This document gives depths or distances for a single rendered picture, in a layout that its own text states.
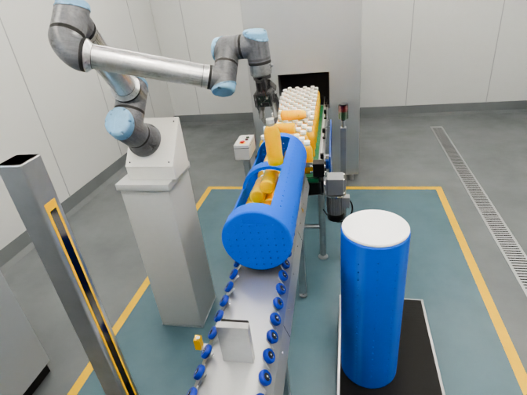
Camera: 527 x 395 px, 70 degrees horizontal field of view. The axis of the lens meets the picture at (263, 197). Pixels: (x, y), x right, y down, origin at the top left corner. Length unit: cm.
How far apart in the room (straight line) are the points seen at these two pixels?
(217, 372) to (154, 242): 123
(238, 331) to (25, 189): 69
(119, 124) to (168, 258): 87
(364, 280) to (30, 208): 124
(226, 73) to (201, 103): 540
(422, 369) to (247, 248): 122
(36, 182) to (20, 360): 186
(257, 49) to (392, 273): 103
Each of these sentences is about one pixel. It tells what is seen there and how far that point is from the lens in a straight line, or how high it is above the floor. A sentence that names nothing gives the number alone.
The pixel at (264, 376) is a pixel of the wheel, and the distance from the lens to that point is 121.
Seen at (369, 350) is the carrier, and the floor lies 43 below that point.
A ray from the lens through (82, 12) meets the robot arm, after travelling 162.
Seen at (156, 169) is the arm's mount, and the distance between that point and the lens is 215.
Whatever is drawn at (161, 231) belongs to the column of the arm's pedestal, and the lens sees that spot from 229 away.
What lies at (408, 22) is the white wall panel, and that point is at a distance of 630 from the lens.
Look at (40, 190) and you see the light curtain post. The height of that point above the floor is 163.
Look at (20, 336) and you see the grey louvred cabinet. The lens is 263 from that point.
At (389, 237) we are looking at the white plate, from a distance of 160.
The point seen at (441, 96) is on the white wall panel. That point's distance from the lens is 659.
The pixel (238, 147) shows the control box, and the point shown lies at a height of 109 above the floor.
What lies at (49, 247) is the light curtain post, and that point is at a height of 150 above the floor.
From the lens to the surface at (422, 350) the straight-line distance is 239.
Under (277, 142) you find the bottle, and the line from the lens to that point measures 166.
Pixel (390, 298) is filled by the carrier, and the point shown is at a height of 75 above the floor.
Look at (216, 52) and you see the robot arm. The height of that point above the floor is 177.
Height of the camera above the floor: 195
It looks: 29 degrees down
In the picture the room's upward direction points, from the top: 6 degrees counter-clockwise
